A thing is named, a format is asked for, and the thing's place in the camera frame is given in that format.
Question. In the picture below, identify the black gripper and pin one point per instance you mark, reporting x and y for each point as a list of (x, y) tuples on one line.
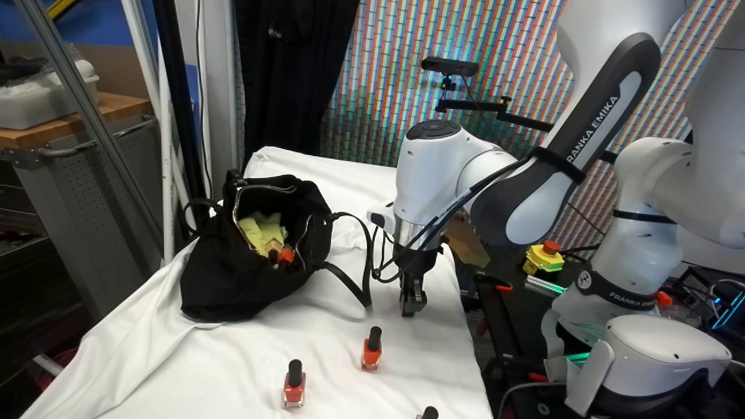
[(420, 268)]

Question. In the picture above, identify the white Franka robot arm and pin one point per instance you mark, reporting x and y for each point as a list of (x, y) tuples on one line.
[(699, 195)]

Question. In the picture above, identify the pale pink nail polish bottle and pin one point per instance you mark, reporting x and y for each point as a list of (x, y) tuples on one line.
[(429, 413)]

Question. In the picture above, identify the yellow emergency stop button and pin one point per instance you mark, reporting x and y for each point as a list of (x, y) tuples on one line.
[(543, 259)]

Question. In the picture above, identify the yellow cloth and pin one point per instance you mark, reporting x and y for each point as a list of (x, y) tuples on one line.
[(260, 234)]

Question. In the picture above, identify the white rounded machine housing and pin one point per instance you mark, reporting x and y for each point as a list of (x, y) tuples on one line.
[(661, 349)]

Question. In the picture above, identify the white tablecloth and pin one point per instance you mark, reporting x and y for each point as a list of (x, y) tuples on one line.
[(155, 365)]

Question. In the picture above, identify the black vertical pole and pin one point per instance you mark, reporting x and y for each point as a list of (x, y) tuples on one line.
[(178, 118)]

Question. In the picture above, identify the grey cabinet with wooden top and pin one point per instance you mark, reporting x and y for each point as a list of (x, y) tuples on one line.
[(77, 202)]

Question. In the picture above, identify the white plastic bin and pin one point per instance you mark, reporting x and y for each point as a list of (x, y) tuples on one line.
[(38, 100)]

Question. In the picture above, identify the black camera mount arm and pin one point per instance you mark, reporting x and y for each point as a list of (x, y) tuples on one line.
[(481, 105)]

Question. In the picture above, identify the black stereo camera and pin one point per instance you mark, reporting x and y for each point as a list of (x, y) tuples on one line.
[(450, 65)]

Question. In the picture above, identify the aluminium frame post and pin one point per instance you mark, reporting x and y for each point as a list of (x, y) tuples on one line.
[(77, 100)]

